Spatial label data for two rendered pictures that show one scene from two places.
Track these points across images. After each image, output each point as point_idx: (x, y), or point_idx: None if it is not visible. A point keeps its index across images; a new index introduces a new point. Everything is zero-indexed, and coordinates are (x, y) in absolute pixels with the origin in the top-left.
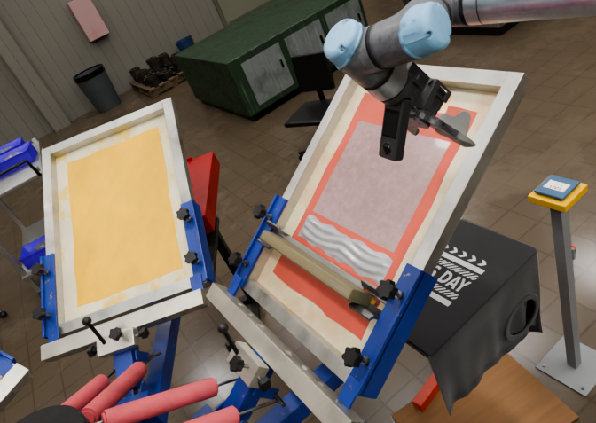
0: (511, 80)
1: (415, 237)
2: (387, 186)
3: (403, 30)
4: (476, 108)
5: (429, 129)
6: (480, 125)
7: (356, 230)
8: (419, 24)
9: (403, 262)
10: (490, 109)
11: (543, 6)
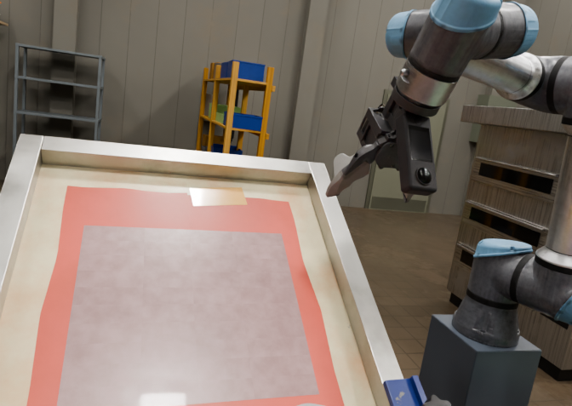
0: (317, 168)
1: (332, 355)
2: (227, 306)
3: (527, 14)
4: (283, 198)
5: (238, 223)
6: (302, 214)
7: (219, 395)
8: (535, 15)
9: (346, 399)
10: (319, 192)
11: (497, 62)
